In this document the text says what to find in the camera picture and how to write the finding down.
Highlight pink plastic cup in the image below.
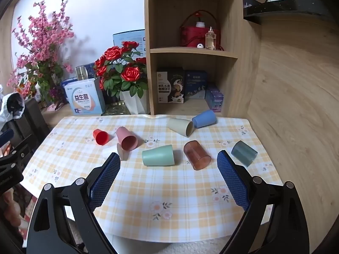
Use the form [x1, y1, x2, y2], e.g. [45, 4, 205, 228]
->
[116, 126, 139, 151]

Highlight small white cup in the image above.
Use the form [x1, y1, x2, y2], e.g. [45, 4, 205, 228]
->
[117, 143, 129, 161]

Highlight small red cup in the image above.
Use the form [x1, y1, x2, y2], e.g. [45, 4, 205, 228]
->
[93, 129, 109, 146]

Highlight translucent teal cup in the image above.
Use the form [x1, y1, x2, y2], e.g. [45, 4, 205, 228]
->
[231, 141, 258, 167]

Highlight mint green cup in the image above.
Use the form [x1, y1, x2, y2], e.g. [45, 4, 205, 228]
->
[142, 145, 175, 167]

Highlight translucent brown cup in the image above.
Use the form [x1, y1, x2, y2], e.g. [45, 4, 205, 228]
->
[183, 141, 211, 171]

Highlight blue cup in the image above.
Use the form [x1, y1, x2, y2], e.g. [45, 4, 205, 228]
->
[192, 109, 217, 128]

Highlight silver metal cup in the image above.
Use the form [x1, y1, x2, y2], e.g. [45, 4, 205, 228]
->
[75, 65, 88, 81]

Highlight beige cup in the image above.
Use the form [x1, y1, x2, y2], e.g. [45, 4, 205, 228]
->
[167, 118, 194, 138]

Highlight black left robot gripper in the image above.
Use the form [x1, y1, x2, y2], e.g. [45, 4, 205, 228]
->
[0, 134, 35, 195]

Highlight yellow plaid floral tablecloth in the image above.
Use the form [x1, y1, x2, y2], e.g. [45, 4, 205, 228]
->
[22, 115, 282, 243]

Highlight glass vase base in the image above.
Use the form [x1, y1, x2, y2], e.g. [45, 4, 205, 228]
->
[102, 101, 131, 116]

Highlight white blue probiotic box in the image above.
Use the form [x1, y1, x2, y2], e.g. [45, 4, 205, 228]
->
[64, 78, 105, 116]

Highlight white flower pot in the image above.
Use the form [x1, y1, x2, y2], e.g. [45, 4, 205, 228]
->
[119, 90, 151, 115]

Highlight pink blossom plant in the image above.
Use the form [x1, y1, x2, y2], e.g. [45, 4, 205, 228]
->
[7, 0, 75, 107]

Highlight red rose bouquet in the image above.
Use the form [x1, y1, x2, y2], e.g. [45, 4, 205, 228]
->
[94, 41, 148, 98]

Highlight purple box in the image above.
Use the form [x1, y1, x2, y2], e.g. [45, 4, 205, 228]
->
[205, 87, 224, 112]

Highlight black white snack box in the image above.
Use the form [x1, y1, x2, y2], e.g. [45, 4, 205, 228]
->
[156, 67, 185, 104]

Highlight dark blue box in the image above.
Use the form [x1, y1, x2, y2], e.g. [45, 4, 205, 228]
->
[184, 70, 207, 100]

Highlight blue white box behind roses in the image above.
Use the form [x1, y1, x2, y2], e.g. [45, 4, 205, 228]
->
[113, 29, 146, 59]

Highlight wooden shelf unit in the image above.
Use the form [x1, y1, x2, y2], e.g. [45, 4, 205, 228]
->
[144, 0, 261, 118]

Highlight red gift basket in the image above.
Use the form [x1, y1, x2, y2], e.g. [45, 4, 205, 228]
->
[179, 10, 224, 51]

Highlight clear glass bottle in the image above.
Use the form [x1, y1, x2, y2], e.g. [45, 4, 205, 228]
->
[205, 27, 216, 51]

